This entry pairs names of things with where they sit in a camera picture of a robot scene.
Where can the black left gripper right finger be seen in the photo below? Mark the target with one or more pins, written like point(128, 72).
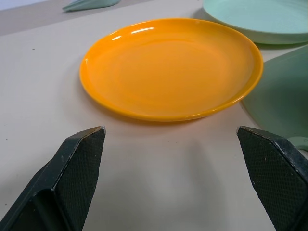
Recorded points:
point(276, 178)

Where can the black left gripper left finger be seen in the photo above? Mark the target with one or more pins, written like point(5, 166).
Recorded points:
point(69, 183)

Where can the orange plate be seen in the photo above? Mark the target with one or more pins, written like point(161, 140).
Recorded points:
point(171, 69)

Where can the light green plate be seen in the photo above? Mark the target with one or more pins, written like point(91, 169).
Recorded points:
point(262, 19)

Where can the teal green object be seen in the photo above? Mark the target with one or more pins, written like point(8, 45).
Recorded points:
point(89, 4)

